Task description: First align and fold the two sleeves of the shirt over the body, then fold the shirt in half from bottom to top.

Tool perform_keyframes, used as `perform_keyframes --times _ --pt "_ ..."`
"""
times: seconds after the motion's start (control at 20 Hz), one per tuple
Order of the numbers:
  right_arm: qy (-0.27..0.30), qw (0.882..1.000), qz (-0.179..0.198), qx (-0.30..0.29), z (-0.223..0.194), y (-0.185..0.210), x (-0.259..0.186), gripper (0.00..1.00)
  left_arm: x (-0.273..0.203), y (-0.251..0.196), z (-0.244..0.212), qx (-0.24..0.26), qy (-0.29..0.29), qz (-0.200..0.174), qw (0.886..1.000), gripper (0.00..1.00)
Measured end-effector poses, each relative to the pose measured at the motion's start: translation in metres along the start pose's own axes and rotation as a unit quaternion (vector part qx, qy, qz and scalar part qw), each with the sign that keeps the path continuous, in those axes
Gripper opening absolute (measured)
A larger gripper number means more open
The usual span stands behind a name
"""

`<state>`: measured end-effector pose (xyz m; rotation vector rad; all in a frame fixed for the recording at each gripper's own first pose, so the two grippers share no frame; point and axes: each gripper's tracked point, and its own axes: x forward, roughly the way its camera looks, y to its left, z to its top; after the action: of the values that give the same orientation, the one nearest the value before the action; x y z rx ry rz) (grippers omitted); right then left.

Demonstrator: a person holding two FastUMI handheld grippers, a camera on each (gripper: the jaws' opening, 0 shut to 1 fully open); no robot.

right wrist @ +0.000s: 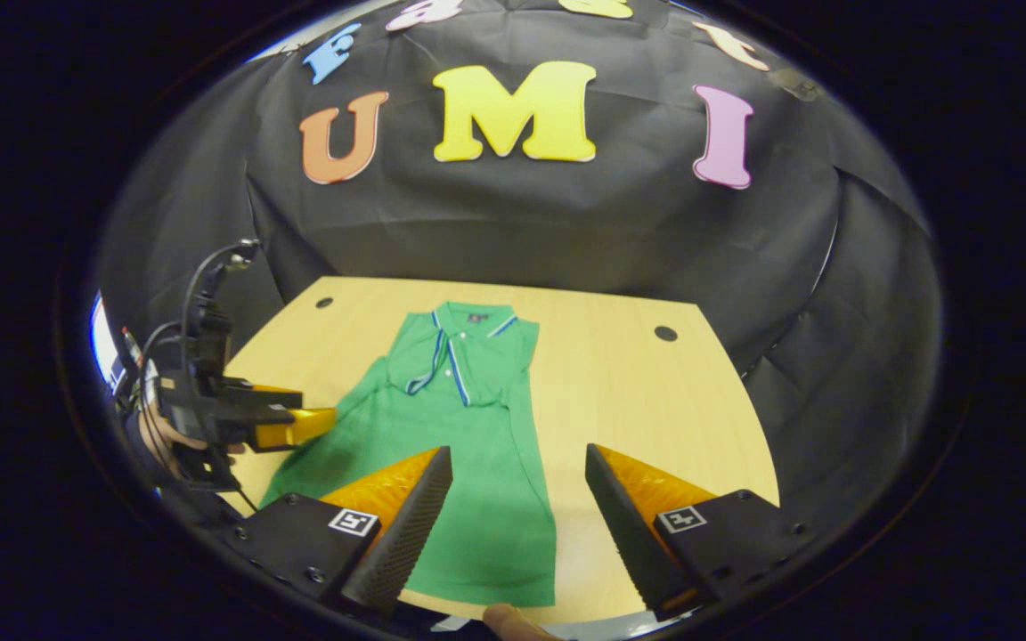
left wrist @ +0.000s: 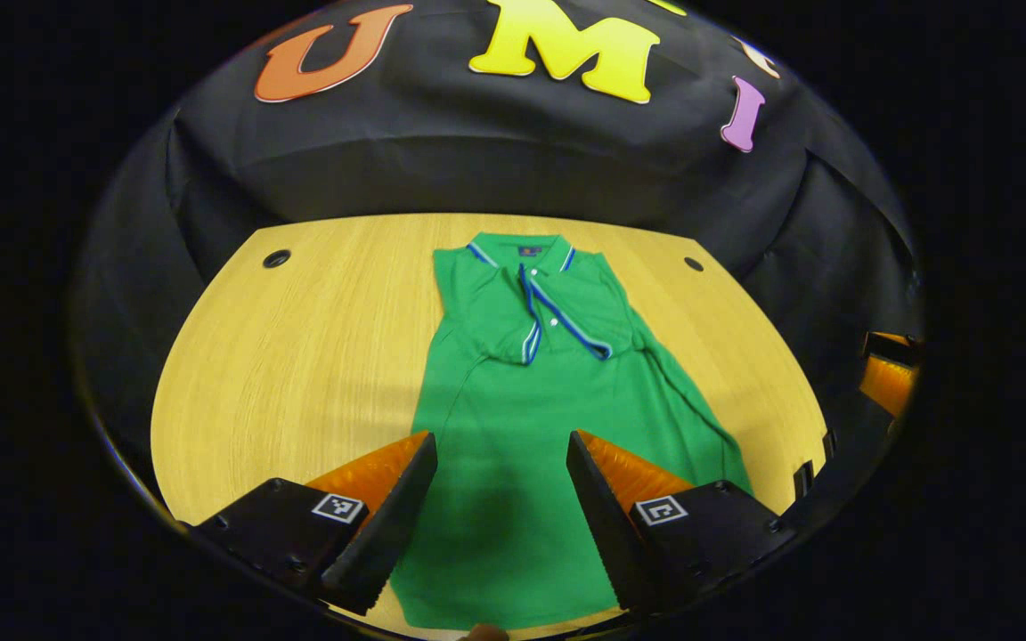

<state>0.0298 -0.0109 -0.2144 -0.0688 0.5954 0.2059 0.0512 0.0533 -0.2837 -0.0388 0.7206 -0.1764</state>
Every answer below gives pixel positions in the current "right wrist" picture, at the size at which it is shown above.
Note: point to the green T-shirt with blue trim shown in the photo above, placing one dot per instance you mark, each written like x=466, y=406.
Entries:
x=486, y=499

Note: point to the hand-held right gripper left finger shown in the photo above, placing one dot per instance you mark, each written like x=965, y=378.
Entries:
x=411, y=534

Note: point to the black backdrop cloth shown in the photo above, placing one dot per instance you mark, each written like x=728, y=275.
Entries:
x=522, y=223

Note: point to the clear bottle with red cap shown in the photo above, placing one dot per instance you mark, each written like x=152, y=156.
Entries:
x=133, y=347

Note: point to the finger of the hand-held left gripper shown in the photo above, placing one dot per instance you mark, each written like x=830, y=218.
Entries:
x=299, y=429
x=268, y=405

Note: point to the computer monitor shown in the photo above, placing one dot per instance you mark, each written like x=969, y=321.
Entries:
x=103, y=347

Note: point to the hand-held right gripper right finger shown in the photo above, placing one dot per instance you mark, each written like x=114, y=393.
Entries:
x=633, y=534

